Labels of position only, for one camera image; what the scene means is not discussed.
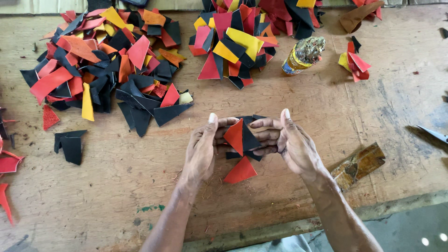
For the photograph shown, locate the glue-crusted yellow bottle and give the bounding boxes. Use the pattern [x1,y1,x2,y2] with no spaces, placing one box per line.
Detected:
[281,36,326,76]

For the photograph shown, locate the person's right hand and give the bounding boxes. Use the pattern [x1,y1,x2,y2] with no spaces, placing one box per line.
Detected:
[249,108,326,179]

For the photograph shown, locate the person's left hand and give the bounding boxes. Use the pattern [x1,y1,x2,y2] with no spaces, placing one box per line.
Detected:
[182,113,241,183]

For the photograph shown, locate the red textured leather triangle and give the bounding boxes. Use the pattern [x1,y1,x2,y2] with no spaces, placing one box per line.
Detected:
[42,104,61,131]

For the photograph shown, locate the red leather scrap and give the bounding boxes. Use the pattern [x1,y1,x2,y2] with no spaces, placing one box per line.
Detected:
[0,150,25,175]

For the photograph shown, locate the black leather pieces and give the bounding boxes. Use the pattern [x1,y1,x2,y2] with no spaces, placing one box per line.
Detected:
[53,130,88,166]

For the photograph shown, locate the large heap of leather offcuts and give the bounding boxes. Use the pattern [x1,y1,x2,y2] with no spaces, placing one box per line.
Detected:
[20,6,194,138]

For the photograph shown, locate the person's grey clothing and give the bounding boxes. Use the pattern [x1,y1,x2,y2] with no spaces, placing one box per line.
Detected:
[227,234,313,252]

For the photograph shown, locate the metal scissors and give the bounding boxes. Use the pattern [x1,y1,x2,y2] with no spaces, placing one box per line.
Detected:
[416,125,448,144]

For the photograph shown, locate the heap of yellow-topped leather triangles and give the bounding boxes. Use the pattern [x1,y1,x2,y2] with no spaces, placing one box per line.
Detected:
[189,0,279,90]

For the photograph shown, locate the dark scraps with red trim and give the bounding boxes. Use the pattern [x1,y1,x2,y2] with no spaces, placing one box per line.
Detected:
[0,107,19,150]

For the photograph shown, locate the heap of dark red leather pieces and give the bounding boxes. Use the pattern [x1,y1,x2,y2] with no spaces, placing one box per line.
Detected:
[258,0,325,40]

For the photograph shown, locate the brown leather piece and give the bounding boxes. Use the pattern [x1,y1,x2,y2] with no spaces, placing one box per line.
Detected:
[339,0,385,34]

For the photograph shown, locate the joined red and black leather triangles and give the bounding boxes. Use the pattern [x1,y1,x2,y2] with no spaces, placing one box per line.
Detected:
[223,114,267,185]

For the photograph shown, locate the thin red leather strip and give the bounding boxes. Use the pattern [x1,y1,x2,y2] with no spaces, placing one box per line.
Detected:
[0,183,15,225]

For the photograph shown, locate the small cluster of leather scraps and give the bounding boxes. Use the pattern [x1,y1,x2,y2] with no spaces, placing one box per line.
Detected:
[338,36,372,83]

